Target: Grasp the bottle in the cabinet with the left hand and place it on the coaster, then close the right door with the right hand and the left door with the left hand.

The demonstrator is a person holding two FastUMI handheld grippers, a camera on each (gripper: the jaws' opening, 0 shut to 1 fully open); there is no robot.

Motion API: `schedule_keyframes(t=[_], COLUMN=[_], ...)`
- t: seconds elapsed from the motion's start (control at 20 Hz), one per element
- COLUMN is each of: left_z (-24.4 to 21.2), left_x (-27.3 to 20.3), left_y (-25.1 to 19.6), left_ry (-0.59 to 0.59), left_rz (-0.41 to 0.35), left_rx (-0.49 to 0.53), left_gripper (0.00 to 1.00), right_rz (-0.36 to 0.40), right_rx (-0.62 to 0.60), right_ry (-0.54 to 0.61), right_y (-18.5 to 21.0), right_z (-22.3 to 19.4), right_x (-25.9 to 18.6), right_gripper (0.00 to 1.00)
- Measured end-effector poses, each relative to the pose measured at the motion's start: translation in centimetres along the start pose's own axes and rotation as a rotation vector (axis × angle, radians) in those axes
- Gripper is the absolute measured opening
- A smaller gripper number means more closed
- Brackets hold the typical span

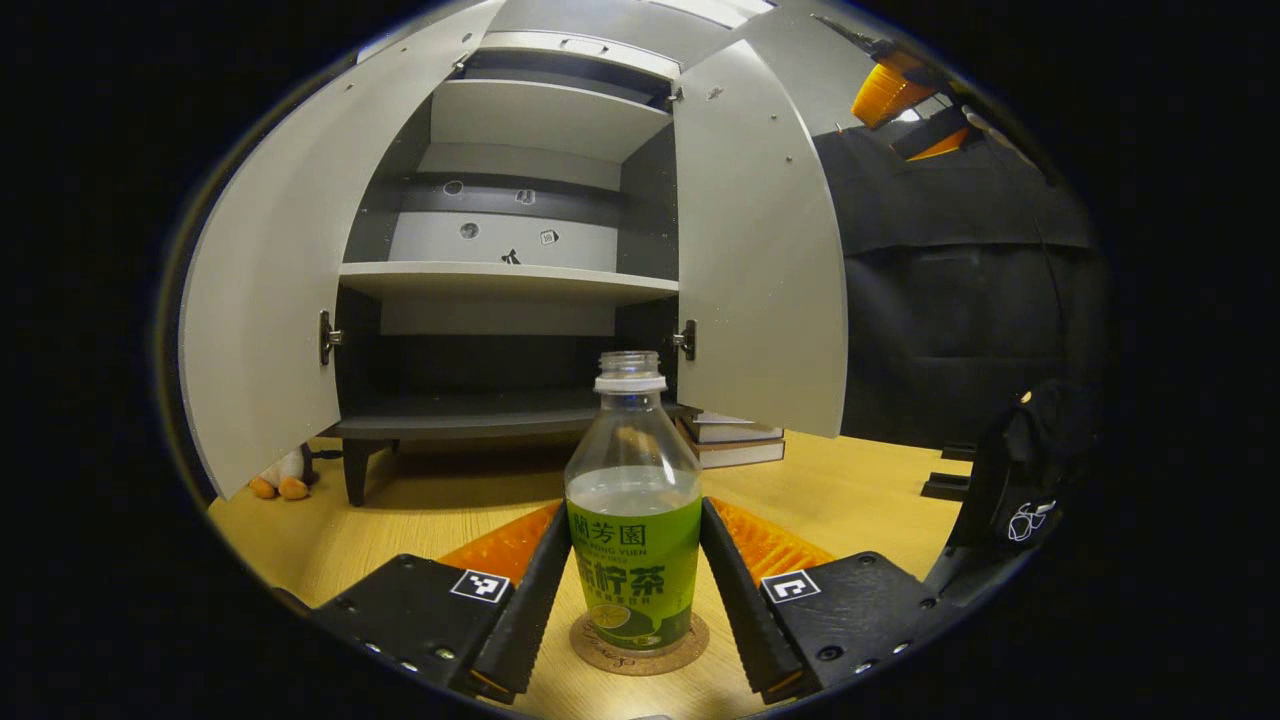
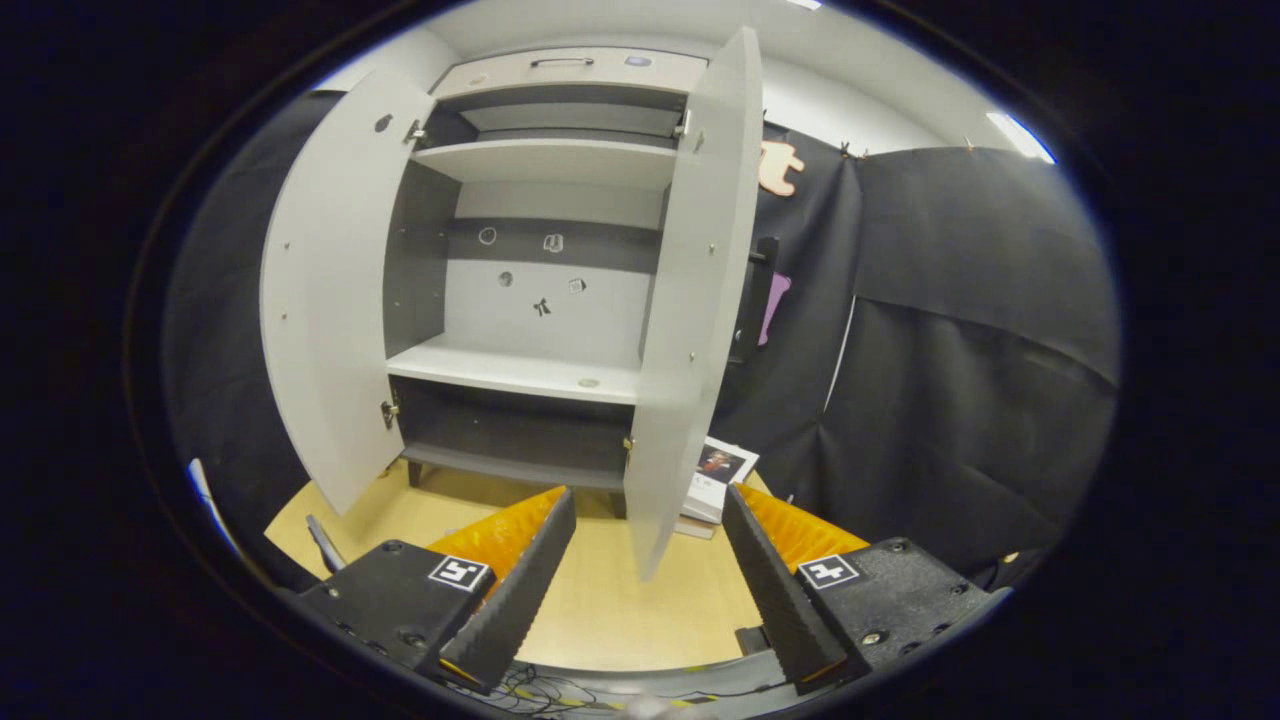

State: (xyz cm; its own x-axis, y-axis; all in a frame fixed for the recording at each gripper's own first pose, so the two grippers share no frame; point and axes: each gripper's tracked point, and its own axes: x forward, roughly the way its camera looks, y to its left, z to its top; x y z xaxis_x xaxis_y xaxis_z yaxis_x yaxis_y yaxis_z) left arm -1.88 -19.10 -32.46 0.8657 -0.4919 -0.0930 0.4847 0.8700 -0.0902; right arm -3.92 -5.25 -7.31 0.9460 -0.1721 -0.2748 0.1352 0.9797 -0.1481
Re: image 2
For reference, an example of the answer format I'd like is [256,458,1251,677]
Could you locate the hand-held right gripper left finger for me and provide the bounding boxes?
[295,487,579,698]

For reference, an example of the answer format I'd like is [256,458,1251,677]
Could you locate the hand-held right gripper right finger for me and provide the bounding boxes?
[722,484,1013,698]

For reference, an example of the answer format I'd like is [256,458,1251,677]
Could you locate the white cabinet door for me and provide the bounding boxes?
[260,68,438,517]
[623,27,781,583]

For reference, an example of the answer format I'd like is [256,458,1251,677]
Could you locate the white cabinet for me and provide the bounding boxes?
[383,47,711,518]

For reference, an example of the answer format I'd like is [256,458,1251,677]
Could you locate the white cabinet drawer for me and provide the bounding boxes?
[432,47,709,98]

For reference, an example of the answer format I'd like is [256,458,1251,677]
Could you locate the stack of books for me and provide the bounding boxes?
[675,436,761,541]

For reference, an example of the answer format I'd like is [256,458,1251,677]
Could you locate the grey metal bar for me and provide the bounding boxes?
[305,514,348,573]

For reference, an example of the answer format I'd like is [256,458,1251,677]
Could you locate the ceiling light panel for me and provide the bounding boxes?
[985,110,1058,166]

